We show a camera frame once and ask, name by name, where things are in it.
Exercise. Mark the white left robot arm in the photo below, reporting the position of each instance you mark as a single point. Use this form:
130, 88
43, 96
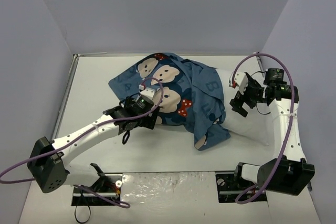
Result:
51, 160

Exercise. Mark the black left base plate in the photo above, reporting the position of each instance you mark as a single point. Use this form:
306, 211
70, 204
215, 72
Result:
107, 186

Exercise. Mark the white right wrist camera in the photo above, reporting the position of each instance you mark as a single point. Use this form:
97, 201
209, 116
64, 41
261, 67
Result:
238, 80

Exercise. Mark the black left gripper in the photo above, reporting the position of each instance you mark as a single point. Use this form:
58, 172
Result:
150, 120

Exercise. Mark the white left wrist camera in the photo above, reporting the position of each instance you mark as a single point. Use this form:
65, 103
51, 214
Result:
147, 92

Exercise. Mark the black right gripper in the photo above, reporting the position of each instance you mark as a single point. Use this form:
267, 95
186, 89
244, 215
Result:
247, 97

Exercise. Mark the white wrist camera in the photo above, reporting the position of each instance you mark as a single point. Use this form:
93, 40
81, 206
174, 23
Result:
147, 92
238, 80

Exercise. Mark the white pillow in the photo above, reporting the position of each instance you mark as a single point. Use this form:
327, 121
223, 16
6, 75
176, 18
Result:
257, 125

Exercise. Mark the blue letter print pillowcase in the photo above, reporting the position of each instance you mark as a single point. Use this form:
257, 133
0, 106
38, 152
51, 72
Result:
191, 94

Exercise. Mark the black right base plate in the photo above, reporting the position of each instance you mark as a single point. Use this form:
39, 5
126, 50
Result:
229, 187

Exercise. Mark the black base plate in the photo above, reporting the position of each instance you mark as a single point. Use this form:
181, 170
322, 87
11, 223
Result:
107, 186
229, 187

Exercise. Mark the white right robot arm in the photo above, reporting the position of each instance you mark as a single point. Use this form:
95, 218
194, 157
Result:
288, 172

